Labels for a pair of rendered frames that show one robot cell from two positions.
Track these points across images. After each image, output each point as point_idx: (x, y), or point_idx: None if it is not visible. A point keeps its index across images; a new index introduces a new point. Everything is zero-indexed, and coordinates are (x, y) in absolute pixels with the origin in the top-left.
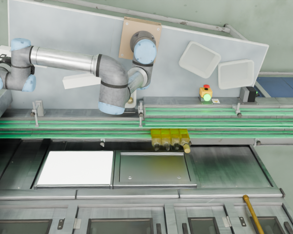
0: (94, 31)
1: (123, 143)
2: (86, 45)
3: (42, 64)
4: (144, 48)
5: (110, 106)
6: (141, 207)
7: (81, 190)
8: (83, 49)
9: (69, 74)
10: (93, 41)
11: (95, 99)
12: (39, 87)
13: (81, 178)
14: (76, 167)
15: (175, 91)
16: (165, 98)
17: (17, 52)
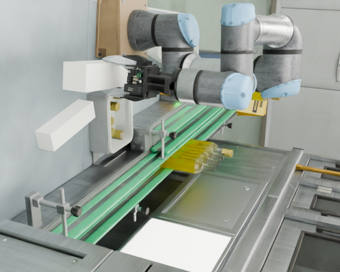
0: (68, 27)
1: None
2: (60, 55)
3: (262, 39)
4: (192, 24)
5: (300, 81)
6: (278, 233)
7: (229, 266)
8: (56, 65)
9: (41, 122)
10: (68, 45)
11: (73, 157)
12: None
13: (200, 259)
14: (168, 258)
15: (143, 101)
16: (142, 114)
17: (253, 23)
